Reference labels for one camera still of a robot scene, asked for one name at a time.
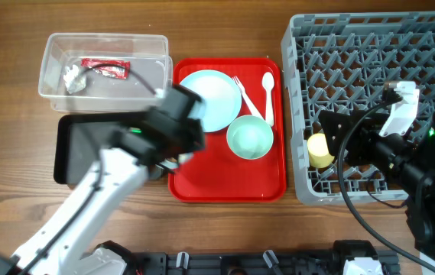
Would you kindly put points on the red snack wrapper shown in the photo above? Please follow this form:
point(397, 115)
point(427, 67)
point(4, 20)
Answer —
point(117, 69)

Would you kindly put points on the light blue bowl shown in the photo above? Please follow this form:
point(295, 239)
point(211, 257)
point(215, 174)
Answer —
point(172, 164)

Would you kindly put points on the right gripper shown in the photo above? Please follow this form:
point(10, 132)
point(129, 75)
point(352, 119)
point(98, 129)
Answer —
point(334, 121)

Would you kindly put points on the crumpled white tissue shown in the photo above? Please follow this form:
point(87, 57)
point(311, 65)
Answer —
point(74, 79)

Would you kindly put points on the white plastic spoon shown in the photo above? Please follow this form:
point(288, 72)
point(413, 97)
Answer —
point(268, 85)

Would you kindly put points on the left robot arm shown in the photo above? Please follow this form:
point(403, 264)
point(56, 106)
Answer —
point(59, 245)

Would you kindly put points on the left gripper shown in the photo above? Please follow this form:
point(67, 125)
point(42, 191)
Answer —
point(197, 141)

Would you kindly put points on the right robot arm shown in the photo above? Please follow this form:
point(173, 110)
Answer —
point(412, 167)

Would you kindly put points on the mint green bowl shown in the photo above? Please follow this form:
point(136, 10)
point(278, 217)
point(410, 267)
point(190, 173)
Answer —
point(249, 137)

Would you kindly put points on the grey dishwasher rack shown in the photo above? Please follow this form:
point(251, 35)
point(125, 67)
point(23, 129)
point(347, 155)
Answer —
point(339, 63)

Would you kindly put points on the light blue plate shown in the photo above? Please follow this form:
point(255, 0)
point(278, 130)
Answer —
point(221, 97)

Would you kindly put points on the clear plastic waste bin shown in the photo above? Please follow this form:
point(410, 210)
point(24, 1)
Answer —
point(149, 75)

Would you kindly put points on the black waste tray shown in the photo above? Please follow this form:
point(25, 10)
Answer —
point(79, 149)

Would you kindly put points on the red serving tray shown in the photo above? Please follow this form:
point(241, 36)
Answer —
point(216, 174)

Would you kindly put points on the yellow plastic cup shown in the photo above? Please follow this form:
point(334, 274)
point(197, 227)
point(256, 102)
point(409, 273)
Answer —
point(319, 156)

